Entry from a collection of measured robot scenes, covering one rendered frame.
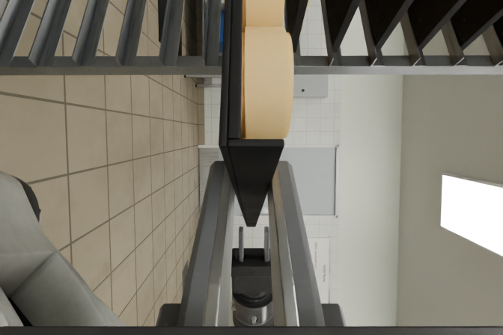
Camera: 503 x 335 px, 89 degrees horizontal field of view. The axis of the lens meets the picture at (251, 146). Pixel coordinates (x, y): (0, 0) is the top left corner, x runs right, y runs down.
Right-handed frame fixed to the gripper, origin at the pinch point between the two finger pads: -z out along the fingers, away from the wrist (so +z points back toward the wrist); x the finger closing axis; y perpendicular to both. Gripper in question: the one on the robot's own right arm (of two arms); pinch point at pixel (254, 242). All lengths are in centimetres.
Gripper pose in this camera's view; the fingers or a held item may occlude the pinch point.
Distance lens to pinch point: 52.8
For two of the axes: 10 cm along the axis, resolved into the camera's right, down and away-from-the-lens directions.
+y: 0.0, 2.4, -9.7
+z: 0.0, 9.7, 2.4
